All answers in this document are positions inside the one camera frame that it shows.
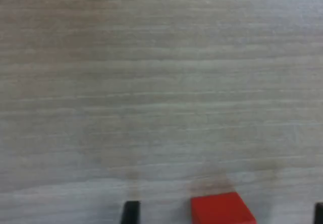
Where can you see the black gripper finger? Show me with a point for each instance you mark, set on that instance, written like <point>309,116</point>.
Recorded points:
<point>130,214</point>
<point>319,214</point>

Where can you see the red cube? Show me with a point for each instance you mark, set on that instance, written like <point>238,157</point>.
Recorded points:
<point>219,209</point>

